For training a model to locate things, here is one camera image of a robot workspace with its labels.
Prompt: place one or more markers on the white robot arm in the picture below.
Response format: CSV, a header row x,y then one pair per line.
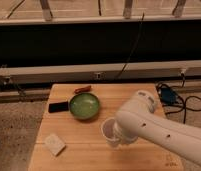
x,y
135,118

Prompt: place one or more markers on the green ceramic bowl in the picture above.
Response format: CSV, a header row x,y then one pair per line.
x,y
84,106

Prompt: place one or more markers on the black rectangular block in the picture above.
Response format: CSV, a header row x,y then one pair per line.
x,y
58,107

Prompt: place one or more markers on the blue power adapter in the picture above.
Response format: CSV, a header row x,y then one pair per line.
x,y
168,96

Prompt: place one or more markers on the white sponge block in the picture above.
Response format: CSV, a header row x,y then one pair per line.
x,y
54,144

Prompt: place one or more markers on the white metal rail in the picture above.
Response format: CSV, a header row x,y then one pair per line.
x,y
99,72

